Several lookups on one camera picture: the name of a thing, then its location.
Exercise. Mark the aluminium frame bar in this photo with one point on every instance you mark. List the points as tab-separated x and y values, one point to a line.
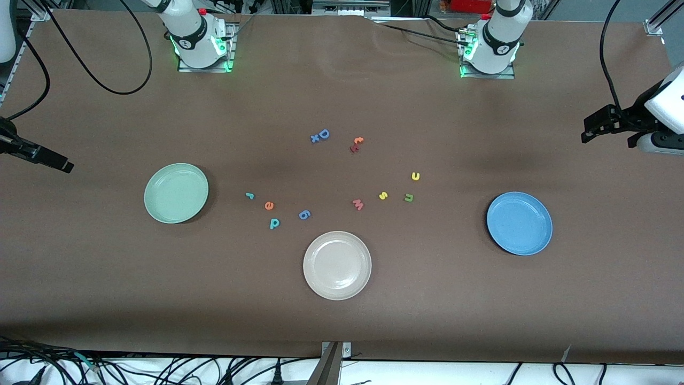
45	12

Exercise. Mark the aluminium frame strut with bracket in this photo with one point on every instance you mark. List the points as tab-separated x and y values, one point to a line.
660	21

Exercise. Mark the red letter m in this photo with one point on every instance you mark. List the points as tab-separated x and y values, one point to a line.
358	204

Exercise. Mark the teal letter p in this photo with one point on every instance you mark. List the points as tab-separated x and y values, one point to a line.
274	223

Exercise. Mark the red box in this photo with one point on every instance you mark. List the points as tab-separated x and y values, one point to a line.
470	5

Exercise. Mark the pale green plate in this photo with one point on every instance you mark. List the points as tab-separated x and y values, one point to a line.
176	193

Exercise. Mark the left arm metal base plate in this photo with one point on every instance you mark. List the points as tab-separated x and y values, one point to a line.
486	76

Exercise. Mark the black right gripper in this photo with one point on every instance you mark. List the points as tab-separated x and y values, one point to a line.
12	140

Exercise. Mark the blue letter g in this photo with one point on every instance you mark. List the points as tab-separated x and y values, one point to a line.
304	215

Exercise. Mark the blue letter D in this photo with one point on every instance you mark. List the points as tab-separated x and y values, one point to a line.
324	134

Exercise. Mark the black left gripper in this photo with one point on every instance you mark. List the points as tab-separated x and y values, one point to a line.
631	118

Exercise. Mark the blue plate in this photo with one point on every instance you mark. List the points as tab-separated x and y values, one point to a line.
519	223

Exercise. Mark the perforated metal rail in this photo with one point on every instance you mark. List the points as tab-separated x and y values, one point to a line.
20	51

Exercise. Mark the brown table mat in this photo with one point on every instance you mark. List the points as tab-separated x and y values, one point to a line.
342	80

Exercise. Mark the aluminium profile post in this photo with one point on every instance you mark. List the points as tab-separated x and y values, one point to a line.
328	369

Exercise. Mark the grey metal box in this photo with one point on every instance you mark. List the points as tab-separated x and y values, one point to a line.
350	6

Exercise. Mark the beige plate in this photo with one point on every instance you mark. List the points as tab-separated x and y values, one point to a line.
337	266

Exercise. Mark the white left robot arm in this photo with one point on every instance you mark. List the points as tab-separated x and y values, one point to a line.
499	37

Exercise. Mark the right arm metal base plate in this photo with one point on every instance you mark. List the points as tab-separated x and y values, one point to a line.
206	69

